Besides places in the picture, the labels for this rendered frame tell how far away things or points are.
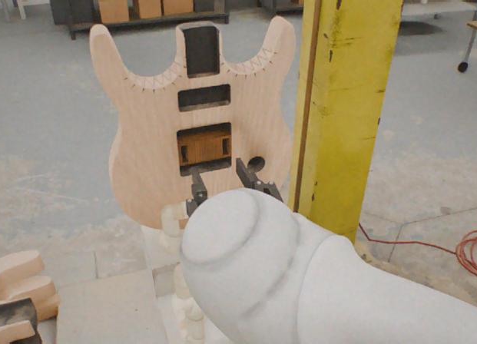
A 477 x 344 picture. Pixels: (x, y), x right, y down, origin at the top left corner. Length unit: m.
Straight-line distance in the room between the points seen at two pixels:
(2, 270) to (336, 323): 0.85
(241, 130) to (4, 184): 2.55
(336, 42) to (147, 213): 1.10
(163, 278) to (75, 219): 1.91
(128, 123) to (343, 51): 1.16
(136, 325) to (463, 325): 0.79
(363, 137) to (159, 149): 1.34
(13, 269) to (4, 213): 1.93
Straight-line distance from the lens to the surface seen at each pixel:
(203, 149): 0.83
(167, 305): 0.95
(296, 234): 0.35
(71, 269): 1.24
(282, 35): 0.79
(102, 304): 1.10
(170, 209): 0.86
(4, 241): 2.82
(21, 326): 0.99
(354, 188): 2.19
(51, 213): 2.91
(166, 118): 0.78
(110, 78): 0.74
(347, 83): 1.86
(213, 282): 0.34
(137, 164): 0.82
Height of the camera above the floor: 1.76
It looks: 36 degrees down
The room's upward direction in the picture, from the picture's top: straight up
